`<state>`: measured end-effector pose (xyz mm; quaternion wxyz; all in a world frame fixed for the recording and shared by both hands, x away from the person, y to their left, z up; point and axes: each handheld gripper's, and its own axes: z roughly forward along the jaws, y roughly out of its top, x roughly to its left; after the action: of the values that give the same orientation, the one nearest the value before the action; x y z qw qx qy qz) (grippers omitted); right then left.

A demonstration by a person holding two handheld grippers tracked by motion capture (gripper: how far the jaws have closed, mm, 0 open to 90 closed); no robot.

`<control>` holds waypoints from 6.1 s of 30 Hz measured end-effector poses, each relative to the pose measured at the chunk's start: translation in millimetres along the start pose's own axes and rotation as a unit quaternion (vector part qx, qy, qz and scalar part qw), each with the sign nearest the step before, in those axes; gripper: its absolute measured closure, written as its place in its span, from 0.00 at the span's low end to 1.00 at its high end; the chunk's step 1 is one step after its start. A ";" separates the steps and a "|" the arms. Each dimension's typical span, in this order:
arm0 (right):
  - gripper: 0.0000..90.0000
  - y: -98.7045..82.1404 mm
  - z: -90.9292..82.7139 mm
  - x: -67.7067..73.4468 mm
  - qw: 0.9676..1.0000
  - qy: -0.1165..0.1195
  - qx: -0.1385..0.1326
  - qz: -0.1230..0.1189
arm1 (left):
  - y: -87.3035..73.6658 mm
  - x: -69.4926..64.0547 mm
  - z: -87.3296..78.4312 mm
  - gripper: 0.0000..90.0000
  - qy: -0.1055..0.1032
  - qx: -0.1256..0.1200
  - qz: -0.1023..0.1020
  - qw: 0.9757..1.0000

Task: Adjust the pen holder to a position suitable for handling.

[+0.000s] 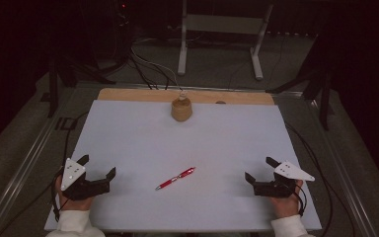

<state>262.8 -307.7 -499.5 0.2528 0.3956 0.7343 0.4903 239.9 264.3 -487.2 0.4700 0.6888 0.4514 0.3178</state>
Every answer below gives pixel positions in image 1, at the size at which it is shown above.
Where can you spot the red pen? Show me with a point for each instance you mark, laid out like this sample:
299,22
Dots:
176,178

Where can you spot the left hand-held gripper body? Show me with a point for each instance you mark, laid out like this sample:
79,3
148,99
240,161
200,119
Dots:
74,184

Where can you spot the white metal stand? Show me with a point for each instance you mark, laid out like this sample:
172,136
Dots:
222,24

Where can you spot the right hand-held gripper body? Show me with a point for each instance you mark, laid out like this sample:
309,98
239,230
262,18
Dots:
276,189

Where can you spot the aluminium floor rail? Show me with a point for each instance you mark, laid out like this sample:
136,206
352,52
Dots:
345,171
19,177

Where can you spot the black tripod stand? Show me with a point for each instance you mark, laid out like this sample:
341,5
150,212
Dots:
53,89
324,95

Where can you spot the dark equipment rack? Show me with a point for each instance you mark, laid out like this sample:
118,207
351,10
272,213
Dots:
112,29

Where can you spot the person's left hand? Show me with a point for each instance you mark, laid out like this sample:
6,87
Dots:
75,204

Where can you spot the small white plug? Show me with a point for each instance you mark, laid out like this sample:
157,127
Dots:
183,95

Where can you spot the wooden pen holder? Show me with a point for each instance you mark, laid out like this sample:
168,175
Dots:
181,110

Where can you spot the person's right hand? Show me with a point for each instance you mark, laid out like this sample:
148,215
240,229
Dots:
286,205

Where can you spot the white table mat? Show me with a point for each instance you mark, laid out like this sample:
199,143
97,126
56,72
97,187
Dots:
190,144

